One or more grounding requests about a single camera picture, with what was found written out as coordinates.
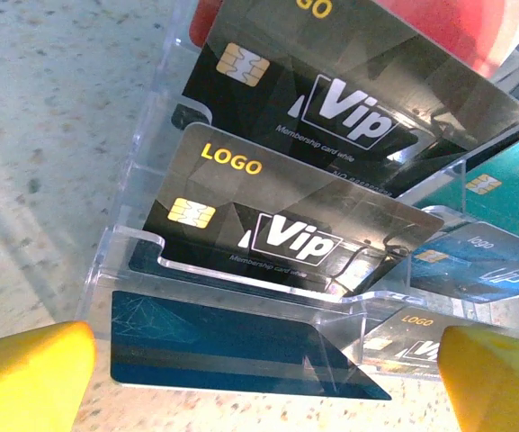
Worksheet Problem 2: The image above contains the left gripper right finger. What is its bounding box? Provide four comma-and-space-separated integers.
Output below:
437, 325, 519, 432

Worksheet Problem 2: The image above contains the teal card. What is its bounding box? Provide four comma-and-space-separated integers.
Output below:
414, 128, 519, 226

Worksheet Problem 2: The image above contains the clear acrylic card stand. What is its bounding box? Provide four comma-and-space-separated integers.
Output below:
74, 0, 519, 406

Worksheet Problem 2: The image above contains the blue VIP card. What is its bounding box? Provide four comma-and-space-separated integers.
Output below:
409, 221, 519, 304

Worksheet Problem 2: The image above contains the dark blue striped card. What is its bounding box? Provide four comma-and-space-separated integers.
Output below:
109, 290, 393, 401

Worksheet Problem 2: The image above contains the red card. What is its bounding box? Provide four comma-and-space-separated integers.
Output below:
189, 0, 519, 78

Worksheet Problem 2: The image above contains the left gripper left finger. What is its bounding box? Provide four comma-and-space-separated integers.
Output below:
0, 320, 97, 432

